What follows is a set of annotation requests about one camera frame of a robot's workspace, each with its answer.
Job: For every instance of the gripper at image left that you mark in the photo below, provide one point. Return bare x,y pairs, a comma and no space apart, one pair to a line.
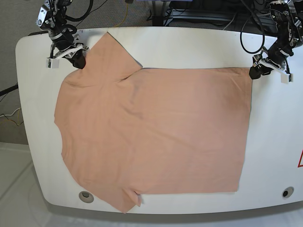
62,48

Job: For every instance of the table cable grommet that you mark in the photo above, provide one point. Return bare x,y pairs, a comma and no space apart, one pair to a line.
86,197
287,192

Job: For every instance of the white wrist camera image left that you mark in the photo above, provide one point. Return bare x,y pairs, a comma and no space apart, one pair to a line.
52,63

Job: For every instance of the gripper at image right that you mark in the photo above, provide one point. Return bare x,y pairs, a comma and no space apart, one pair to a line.
269,60

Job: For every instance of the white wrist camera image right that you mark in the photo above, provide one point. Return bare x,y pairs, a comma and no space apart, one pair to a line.
286,78

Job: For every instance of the right table cable grommet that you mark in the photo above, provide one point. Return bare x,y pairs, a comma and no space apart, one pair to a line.
287,192

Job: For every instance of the peach orange T-shirt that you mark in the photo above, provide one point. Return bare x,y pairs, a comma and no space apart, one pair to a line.
128,130

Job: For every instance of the left table cable grommet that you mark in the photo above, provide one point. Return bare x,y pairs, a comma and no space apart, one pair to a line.
86,197

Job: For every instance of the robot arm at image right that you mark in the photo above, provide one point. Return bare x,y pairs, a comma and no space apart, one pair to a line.
289,25

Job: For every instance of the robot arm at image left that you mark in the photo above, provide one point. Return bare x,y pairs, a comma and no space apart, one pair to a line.
52,18

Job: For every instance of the black strip behind table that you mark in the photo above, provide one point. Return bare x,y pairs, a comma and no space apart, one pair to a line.
33,33

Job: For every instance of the black bar at left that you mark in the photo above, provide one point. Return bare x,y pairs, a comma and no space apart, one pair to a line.
8,90

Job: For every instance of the aluminium frame rail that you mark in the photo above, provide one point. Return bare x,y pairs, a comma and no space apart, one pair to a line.
228,21

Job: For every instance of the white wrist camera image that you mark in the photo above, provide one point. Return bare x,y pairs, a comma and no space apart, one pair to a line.
286,78
52,63

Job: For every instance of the black desk leg base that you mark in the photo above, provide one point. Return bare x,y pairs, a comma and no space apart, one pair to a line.
158,12

